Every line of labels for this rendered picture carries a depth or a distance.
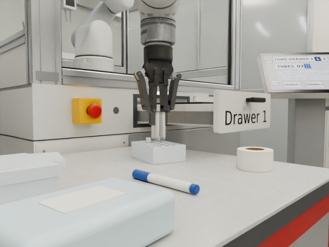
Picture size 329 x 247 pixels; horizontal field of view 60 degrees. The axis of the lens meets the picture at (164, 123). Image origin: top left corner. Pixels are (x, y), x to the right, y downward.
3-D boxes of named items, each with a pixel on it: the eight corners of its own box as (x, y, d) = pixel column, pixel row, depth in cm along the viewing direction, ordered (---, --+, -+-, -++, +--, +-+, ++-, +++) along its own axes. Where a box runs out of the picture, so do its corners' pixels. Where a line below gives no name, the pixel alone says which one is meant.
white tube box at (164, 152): (185, 161, 66) (185, 144, 65) (153, 164, 62) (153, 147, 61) (160, 153, 76) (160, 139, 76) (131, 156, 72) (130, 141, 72)
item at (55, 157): (65, 167, 58) (65, 160, 58) (17, 172, 54) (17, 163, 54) (58, 158, 70) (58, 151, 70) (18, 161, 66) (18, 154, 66)
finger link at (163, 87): (155, 70, 75) (160, 70, 76) (158, 112, 76) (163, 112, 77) (163, 68, 72) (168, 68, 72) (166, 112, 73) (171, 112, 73)
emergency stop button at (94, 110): (103, 117, 78) (103, 103, 78) (90, 118, 75) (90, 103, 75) (97, 117, 80) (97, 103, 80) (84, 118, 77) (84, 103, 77)
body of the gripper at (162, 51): (165, 50, 78) (165, 84, 79) (136, 47, 74) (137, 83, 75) (179, 44, 72) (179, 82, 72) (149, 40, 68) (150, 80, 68)
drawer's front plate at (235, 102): (270, 128, 92) (270, 93, 91) (218, 134, 71) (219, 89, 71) (265, 127, 93) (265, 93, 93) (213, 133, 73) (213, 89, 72)
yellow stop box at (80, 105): (104, 123, 81) (103, 97, 81) (80, 124, 76) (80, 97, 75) (94, 122, 85) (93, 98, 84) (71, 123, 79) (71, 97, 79)
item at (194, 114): (262, 123, 92) (262, 104, 92) (216, 127, 74) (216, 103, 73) (172, 119, 120) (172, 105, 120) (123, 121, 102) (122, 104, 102)
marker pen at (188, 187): (200, 194, 41) (200, 183, 41) (193, 196, 40) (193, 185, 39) (138, 177, 50) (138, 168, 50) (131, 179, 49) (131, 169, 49)
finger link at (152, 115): (155, 105, 72) (145, 105, 71) (155, 125, 73) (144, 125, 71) (152, 105, 74) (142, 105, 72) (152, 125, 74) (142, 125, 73)
